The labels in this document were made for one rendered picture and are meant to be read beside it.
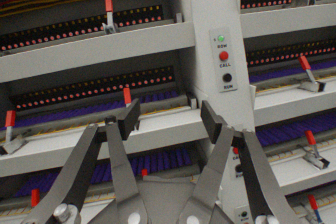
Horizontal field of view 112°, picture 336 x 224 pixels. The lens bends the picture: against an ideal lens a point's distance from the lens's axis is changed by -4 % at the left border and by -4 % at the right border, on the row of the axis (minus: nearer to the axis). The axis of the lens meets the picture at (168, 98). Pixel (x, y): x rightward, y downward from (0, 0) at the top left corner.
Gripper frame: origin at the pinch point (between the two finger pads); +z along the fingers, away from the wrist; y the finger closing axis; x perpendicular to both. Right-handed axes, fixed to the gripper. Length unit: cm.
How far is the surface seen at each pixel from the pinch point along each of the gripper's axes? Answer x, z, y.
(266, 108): -1.9, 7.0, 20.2
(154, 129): -5.8, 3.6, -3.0
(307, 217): -35, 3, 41
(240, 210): -24.1, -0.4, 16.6
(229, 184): -17.9, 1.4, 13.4
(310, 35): 17, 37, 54
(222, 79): 3.9, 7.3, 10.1
